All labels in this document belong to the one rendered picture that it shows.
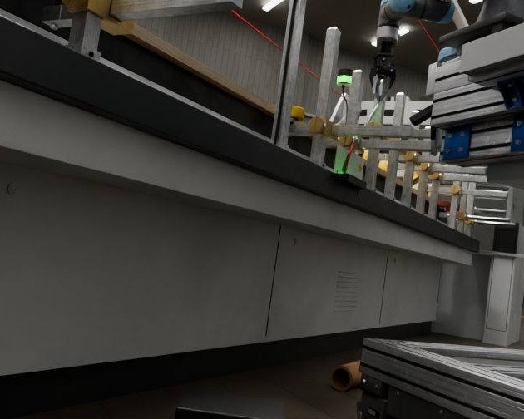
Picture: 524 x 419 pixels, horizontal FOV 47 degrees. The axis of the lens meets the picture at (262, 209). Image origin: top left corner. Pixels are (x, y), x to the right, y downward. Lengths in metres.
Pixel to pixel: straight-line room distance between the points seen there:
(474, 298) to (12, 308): 3.82
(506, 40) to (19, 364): 1.21
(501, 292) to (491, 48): 3.25
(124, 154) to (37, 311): 0.39
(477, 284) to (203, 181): 3.51
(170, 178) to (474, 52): 0.73
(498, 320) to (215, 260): 3.02
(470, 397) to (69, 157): 0.91
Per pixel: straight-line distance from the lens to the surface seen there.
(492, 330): 4.56
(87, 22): 1.12
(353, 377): 2.08
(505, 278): 4.55
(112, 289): 1.51
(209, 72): 1.71
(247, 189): 1.57
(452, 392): 1.38
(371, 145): 2.17
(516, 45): 1.39
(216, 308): 1.88
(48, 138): 1.07
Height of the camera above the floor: 0.41
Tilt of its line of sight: 4 degrees up
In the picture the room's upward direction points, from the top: 8 degrees clockwise
